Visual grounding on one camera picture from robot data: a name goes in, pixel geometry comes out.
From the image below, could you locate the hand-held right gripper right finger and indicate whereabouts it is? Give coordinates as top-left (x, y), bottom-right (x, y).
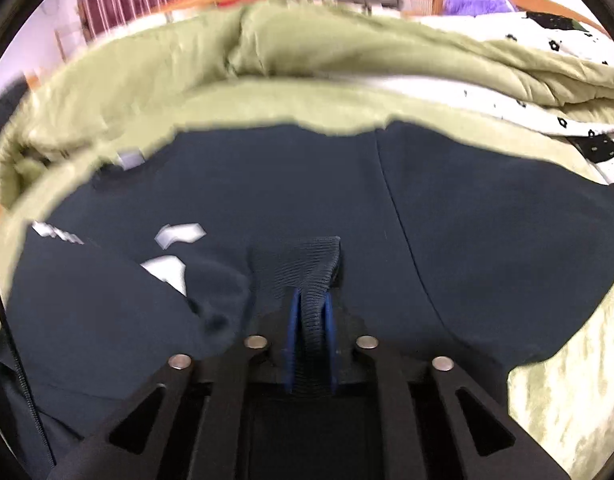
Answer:
top-left (321, 294), bottom-right (572, 480)

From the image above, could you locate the green and white floral quilt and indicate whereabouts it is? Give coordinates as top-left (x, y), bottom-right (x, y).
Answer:
top-left (0, 0), bottom-right (614, 211)

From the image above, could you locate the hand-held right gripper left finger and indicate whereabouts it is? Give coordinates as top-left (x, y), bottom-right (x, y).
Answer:
top-left (47, 291), bottom-right (308, 480)

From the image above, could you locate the dark navy sweatshirt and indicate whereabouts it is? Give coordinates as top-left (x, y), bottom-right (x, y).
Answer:
top-left (0, 120), bottom-right (614, 480)

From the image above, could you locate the black cable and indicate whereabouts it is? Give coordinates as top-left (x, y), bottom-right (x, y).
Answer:
top-left (0, 242), bottom-right (58, 467)

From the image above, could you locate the green plush bed sheet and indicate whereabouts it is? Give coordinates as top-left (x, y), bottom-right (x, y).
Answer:
top-left (0, 80), bottom-right (614, 478)

